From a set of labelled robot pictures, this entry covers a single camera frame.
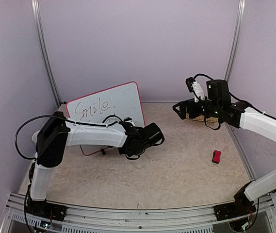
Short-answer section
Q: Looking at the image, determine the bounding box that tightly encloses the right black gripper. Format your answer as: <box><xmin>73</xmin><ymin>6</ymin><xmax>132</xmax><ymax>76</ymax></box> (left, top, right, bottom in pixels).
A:
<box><xmin>173</xmin><ymin>96</ymin><xmax>221</xmax><ymax>119</ymax></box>

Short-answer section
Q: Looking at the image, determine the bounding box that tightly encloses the pink framed whiteboard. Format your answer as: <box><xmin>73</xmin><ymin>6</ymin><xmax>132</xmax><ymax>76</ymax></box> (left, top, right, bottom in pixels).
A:
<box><xmin>66</xmin><ymin>82</ymin><xmax>145</xmax><ymax>155</ymax></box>

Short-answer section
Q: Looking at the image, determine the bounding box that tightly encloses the red black whiteboard eraser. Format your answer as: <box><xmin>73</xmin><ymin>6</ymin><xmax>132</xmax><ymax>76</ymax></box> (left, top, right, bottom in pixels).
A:
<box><xmin>212</xmin><ymin>150</ymin><xmax>222</xmax><ymax>164</ymax></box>

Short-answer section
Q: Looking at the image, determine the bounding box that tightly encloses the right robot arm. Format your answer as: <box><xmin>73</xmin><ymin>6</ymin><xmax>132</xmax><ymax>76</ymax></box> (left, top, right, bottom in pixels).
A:
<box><xmin>173</xmin><ymin>77</ymin><xmax>276</xmax><ymax>216</ymax></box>

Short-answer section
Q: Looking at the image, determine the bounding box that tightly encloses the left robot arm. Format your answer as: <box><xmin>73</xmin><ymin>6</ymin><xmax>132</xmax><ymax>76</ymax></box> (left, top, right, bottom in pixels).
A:
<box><xmin>29</xmin><ymin>112</ymin><xmax>165</xmax><ymax>216</ymax></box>

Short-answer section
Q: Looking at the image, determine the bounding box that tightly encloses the woven bamboo tray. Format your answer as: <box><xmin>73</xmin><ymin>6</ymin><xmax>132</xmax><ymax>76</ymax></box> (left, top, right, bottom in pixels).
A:
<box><xmin>186</xmin><ymin>114</ymin><xmax>218</xmax><ymax>123</ymax></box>

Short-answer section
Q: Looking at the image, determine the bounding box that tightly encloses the light blue mug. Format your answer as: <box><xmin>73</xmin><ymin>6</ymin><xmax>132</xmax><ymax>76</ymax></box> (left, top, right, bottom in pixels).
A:
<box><xmin>32</xmin><ymin>131</ymin><xmax>40</xmax><ymax>146</ymax></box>

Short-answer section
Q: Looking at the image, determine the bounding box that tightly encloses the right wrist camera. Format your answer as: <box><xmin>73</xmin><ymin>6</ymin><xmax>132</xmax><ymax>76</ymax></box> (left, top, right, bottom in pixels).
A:
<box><xmin>185</xmin><ymin>77</ymin><xmax>205</xmax><ymax>103</ymax></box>

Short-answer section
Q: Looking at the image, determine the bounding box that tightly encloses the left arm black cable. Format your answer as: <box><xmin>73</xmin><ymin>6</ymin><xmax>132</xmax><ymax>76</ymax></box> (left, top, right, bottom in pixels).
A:
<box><xmin>15</xmin><ymin>115</ymin><xmax>124</xmax><ymax>161</ymax></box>

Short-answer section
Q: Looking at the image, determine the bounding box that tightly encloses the front aluminium rail frame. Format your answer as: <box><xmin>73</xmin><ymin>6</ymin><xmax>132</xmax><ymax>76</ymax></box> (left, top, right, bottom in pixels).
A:
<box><xmin>0</xmin><ymin>193</ymin><xmax>276</xmax><ymax>233</ymax></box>

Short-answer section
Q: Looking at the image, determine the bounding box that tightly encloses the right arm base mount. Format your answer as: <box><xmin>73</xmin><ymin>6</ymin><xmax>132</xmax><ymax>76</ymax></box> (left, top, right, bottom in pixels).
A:
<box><xmin>214</xmin><ymin>192</ymin><xmax>257</xmax><ymax>221</ymax></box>

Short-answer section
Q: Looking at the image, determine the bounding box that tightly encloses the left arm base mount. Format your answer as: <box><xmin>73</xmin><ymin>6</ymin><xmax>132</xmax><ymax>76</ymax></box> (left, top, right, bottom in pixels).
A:
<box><xmin>25</xmin><ymin>197</ymin><xmax>67</xmax><ymax>222</ymax></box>

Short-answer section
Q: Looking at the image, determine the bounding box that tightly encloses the right aluminium corner post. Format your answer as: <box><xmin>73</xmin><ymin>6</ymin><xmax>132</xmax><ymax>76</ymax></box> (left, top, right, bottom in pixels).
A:
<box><xmin>224</xmin><ymin>0</ymin><xmax>246</xmax><ymax>82</ymax></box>

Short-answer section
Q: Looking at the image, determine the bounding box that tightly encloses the aluminium corner post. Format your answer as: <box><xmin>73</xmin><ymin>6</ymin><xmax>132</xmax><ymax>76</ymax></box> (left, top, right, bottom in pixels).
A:
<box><xmin>31</xmin><ymin>0</ymin><xmax>62</xmax><ymax>107</ymax></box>
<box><xmin>224</xmin><ymin>0</ymin><xmax>246</xmax><ymax>82</ymax></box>

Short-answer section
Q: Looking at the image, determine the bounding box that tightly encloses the left aluminium corner post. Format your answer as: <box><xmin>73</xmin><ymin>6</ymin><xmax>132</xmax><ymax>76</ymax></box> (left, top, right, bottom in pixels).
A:
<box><xmin>31</xmin><ymin>0</ymin><xmax>62</xmax><ymax>107</ymax></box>

